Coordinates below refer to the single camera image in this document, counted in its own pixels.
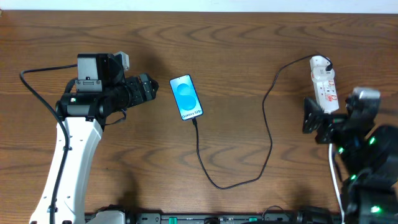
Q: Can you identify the white usb charger plug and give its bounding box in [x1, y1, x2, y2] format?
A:
[310, 55, 333, 72]

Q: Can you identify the black charger cable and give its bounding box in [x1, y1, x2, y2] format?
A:
[191, 54, 333, 190]

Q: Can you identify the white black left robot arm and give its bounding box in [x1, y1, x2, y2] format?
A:
[29, 52, 159, 223]

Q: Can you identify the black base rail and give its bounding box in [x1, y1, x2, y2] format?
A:
[83, 205, 343, 224]

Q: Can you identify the blue screen smartphone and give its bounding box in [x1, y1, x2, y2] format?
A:
[169, 74, 203, 121]

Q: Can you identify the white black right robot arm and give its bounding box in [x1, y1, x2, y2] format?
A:
[303, 95, 397, 223]

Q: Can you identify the white power strip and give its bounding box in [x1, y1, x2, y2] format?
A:
[311, 67, 339, 114]

